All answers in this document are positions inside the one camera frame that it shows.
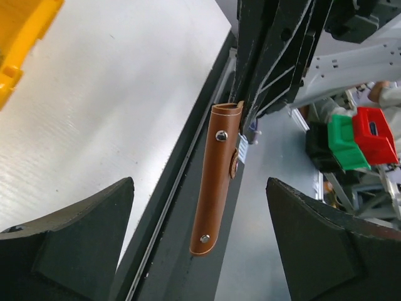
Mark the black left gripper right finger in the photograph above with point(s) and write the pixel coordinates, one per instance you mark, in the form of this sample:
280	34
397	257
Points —
328	254

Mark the person in white coat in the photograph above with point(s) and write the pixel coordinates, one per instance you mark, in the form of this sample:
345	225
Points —
387	98

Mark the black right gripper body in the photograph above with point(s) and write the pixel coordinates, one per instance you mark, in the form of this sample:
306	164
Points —
355	21

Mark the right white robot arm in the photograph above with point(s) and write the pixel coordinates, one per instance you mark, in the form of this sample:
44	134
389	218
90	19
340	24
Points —
337	65

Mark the brown leather card holder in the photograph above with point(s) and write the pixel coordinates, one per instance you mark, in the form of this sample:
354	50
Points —
219	167

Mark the red plastic bin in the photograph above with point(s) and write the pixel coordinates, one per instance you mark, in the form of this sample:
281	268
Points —
374	137

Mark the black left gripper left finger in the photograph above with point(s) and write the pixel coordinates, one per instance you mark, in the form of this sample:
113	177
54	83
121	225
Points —
70	254

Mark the yellow plastic bin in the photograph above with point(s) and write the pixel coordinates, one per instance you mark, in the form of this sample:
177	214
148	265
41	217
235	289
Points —
22	24

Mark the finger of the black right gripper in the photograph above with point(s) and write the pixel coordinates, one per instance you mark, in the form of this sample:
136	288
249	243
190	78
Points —
254	20
286	55

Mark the green plastic bin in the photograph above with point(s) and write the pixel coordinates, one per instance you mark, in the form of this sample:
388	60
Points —
342	144

